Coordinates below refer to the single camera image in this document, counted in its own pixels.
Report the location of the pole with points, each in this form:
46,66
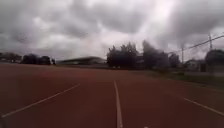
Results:
210,42
182,55

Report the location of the clump of dark trees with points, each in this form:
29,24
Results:
123,57

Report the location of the small pale building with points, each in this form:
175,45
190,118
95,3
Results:
193,65

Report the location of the dark round tree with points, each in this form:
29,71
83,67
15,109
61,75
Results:
215,57

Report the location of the long low building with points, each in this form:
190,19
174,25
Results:
83,61

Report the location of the row of dark bushes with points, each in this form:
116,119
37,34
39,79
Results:
31,59

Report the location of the small dark tree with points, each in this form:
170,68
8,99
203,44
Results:
174,61

